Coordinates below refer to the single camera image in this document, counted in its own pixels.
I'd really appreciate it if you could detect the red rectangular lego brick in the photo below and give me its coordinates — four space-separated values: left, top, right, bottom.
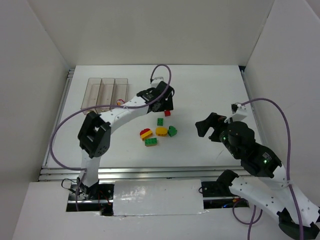
164 110 171 117

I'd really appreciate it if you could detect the yellow rounded lego brick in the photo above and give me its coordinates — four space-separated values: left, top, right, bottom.
155 126 168 137

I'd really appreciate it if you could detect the green lego with number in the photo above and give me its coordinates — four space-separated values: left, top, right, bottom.
167 125 178 137

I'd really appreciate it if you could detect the red rounded lego piece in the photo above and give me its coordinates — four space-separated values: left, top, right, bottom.
139 128 150 136

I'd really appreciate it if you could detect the green lego plate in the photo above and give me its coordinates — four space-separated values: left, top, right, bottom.
144 137 158 145

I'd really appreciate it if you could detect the red white flower lego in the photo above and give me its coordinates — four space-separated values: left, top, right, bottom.
116 99 125 106

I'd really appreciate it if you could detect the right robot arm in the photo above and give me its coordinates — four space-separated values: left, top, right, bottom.
195 112 320 240

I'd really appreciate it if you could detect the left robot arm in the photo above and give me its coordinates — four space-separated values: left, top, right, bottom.
77 81 175 198

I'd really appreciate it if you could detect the small green square lego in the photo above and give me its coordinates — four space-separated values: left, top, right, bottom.
157 117 164 127

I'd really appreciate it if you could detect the middle clear container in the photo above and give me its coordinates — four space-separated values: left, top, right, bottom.
96 78 115 106

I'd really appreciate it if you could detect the white taped cover panel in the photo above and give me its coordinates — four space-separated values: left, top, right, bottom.
113 179 205 217

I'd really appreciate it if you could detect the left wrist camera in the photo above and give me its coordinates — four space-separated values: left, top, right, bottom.
150 76 164 88

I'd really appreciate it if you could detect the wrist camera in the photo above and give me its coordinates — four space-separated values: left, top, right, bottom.
150 76 164 88
224 102 248 124

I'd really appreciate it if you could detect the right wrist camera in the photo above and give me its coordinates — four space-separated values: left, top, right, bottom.
224 102 248 124

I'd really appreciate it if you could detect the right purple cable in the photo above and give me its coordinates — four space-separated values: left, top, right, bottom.
232 97 305 240

